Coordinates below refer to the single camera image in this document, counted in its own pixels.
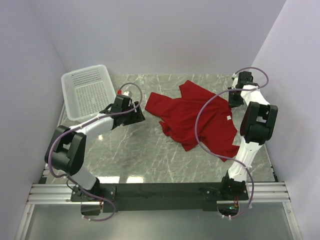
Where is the red t shirt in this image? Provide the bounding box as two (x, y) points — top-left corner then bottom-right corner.
(145, 80), (239, 161)

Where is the white plastic perforated basket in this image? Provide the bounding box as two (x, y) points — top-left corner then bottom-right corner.
(61, 64), (116, 123)

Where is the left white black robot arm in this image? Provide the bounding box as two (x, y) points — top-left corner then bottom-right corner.
(44, 94), (145, 201)

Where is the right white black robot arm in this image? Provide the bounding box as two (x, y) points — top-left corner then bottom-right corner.
(219, 67), (278, 200)

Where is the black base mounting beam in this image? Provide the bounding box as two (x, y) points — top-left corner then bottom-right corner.
(69, 182), (248, 213)

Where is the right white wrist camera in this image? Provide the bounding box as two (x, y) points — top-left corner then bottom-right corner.
(231, 73), (239, 89)

